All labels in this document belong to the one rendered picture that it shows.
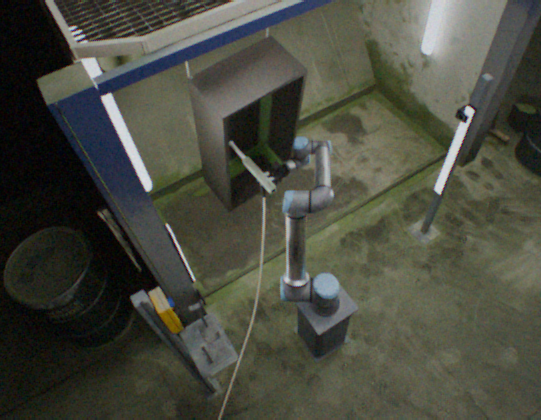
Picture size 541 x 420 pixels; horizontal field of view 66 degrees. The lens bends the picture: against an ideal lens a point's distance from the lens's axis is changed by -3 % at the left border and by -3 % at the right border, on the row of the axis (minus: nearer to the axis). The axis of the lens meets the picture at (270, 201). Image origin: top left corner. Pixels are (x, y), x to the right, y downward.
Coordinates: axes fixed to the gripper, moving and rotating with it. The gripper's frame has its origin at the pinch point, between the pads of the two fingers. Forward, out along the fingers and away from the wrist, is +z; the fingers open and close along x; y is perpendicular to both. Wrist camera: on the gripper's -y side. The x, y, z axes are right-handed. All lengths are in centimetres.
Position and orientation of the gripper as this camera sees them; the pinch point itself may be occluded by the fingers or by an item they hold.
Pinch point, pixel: (260, 181)
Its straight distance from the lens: 268.0
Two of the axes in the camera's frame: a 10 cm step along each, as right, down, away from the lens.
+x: -5.8, -6.7, 4.6
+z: -8.1, 4.9, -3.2
